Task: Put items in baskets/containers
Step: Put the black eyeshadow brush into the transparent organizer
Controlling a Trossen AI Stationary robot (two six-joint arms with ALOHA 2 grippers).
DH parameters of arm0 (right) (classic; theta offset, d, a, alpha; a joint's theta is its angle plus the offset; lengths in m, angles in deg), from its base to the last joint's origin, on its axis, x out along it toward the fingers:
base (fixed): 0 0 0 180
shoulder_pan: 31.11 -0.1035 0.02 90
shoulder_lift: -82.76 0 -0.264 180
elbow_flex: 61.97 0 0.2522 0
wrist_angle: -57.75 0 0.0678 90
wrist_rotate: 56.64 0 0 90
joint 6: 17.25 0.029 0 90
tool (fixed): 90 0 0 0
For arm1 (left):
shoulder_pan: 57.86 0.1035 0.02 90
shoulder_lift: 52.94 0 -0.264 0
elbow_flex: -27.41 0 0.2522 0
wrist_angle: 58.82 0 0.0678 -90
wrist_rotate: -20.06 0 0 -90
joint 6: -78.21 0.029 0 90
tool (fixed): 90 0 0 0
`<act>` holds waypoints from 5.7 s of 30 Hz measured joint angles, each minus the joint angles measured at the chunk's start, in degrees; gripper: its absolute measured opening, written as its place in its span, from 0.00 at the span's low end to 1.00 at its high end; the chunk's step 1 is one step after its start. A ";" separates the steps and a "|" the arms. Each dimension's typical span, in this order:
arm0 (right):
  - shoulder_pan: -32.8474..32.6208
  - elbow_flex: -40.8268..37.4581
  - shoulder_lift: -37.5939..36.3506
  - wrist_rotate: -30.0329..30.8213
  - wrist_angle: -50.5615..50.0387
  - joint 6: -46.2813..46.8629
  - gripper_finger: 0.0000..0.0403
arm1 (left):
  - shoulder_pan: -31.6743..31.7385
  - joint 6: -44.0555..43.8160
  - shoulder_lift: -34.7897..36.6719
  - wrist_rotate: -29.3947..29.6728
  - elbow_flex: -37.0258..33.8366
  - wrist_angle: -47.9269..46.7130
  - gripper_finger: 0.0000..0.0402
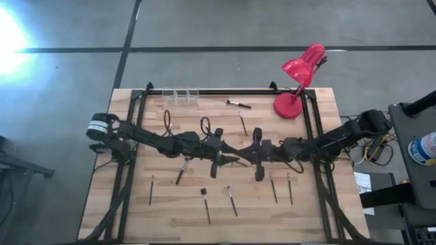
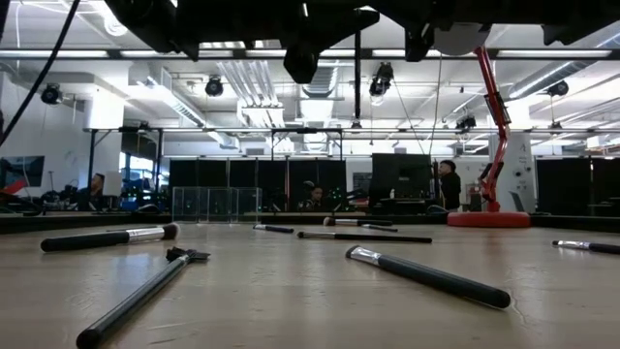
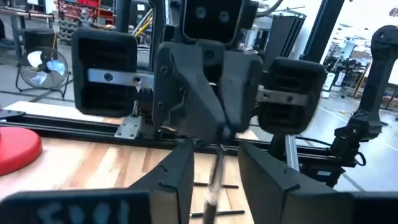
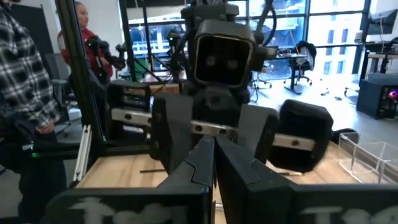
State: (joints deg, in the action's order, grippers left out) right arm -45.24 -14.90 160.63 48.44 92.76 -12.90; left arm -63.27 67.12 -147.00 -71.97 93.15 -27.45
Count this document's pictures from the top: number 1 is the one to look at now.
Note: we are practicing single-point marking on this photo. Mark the black makeup brush silver ferrule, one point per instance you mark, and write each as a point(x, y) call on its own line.
point(232, 202)

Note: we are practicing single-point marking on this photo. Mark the long thin black makeup brush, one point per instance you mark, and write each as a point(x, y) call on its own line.
point(243, 164)

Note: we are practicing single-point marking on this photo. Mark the black crate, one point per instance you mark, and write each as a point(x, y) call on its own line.
point(422, 234)

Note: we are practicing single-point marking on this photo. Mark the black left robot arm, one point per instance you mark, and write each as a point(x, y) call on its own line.
point(153, 137)

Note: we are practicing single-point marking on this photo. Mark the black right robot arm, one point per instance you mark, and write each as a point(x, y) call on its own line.
point(340, 134)

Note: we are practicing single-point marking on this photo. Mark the grey cart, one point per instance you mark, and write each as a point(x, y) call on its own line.
point(419, 183)

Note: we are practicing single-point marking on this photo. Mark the thick black makeup brush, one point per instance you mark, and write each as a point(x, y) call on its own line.
point(180, 173)

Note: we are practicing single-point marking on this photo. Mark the white paper sheet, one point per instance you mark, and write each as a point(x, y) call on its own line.
point(362, 182)

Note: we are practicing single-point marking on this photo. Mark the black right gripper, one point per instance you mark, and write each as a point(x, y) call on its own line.
point(264, 151)

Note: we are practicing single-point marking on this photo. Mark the fluffy makeup brush silver ferrule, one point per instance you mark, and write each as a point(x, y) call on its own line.
point(243, 105)

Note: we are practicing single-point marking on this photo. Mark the black pole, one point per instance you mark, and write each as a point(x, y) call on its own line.
point(422, 103)

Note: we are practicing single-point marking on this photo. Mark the red desk lamp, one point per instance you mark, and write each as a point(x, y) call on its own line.
point(287, 105)

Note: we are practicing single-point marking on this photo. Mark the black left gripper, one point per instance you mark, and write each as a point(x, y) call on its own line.
point(213, 151)

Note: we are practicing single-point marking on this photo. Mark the black metal stand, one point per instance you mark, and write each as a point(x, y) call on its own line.
point(20, 166)

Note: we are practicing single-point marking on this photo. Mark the black brow comb brush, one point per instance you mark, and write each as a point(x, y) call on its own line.
point(206, 209)

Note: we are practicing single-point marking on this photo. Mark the blue white wipes canister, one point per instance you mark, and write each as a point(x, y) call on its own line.
point(424, 149)

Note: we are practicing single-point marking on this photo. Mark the black frame corner clamp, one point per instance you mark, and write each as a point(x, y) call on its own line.
point(150, 86)
point(273, 86)

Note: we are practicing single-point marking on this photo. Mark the clear acrylic brush organizer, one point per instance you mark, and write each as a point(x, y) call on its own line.
point(180, 97)

